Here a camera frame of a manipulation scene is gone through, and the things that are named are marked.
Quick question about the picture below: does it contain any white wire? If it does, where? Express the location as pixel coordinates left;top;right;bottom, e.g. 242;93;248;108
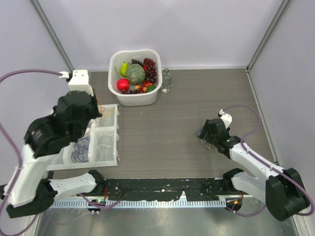
95;131;122;162

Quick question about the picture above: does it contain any yellow wire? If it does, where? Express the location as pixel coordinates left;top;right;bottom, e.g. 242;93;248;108
98;105;116;123

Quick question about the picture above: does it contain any purple wire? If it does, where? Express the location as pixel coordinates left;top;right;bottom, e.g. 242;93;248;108
71;137;91;163

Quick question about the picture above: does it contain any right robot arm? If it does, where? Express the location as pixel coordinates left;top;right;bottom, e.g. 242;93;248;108
199;116;311;221

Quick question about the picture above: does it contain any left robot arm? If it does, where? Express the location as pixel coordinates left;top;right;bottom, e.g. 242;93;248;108
1;90;106;218

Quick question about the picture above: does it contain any clear plastic bottle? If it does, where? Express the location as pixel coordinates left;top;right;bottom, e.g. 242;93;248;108
161;68;172;93

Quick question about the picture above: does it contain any green lime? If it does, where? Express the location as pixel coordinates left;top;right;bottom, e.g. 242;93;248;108
146;85;156;93

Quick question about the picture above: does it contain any peach fruit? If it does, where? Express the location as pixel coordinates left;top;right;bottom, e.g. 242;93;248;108
134;82;153;93

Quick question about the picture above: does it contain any red grape bunch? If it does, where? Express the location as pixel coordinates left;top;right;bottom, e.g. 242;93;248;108
143;58;158;84

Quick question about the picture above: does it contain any dark cherries front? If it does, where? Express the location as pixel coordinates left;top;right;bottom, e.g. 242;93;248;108
121;89;142;95

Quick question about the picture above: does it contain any green melon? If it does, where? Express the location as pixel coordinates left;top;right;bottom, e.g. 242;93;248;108
126;64;146;85

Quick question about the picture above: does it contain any red apple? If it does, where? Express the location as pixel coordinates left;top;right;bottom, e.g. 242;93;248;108
117;78;130;91

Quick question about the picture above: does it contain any dark grape bunch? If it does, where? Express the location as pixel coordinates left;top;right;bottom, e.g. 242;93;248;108
131;59;144;67

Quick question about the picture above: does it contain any green pear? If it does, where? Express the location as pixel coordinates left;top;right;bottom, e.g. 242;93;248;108
119;62;129;78

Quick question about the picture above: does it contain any white compartment tray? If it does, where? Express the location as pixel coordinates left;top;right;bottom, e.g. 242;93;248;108
47;104;119;171

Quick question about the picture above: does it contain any white fruit basket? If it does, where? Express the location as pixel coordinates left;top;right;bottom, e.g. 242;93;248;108
108;49;162;106

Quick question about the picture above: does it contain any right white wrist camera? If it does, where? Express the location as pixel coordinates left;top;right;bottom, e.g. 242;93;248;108
218;109;232;129

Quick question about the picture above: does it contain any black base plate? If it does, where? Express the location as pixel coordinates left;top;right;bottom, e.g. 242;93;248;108
76;177;253;202

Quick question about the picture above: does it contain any slotted cable duct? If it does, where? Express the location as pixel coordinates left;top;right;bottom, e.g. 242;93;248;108
50;197;226;209

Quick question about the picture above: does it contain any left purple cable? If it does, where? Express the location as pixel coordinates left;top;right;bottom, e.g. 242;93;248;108
0;68;124;236

